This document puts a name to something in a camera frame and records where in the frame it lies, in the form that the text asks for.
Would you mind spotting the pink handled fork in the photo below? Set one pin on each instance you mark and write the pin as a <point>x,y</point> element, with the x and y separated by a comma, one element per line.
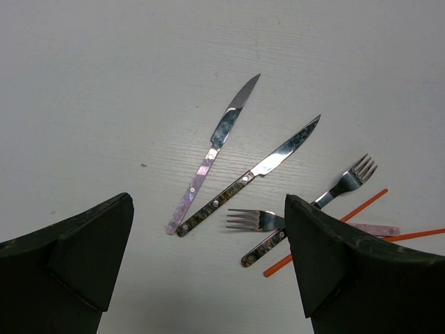
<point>266,221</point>

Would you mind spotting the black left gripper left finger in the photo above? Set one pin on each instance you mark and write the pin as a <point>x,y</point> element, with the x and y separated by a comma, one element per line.
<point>61,278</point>

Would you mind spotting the orange chopstick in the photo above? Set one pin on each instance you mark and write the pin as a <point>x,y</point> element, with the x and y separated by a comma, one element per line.
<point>414,235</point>
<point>284,261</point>

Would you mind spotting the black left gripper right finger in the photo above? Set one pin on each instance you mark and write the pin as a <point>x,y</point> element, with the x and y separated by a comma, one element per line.
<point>353,282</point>

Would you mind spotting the dark handled fork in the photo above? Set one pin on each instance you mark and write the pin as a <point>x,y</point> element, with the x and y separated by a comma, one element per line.
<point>351,180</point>

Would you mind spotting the pink handled knife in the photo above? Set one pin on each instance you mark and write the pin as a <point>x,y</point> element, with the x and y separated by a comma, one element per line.
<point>217,139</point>

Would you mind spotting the dark handled knife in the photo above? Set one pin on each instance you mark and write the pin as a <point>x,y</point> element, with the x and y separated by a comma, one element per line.
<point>264,167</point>

